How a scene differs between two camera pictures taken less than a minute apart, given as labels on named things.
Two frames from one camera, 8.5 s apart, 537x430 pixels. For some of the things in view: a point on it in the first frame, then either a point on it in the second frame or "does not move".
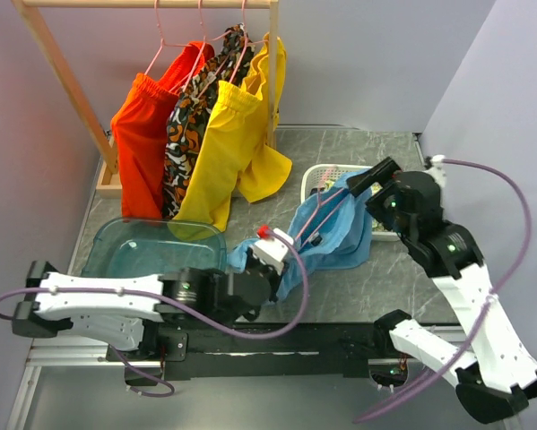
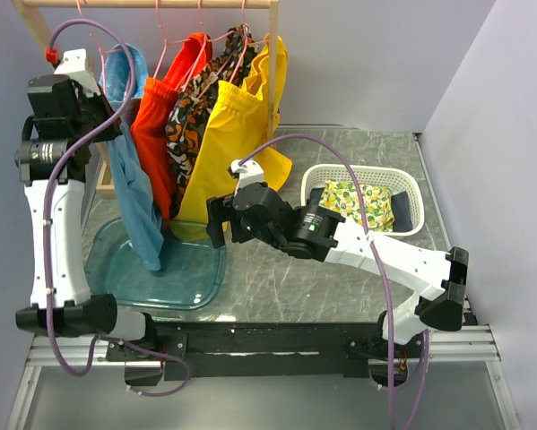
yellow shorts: x=240 y=141 does not move
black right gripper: x=382 y=171 -> x=220 y=210
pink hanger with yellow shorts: x=246 y=43 does not move
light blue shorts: x=331 y=228 -> x=125 y=139
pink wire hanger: x=324 y=181 -> x=101 y=51
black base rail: x=264 y=351 does not move
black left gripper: x=273 y=275 -> x=99 y=101
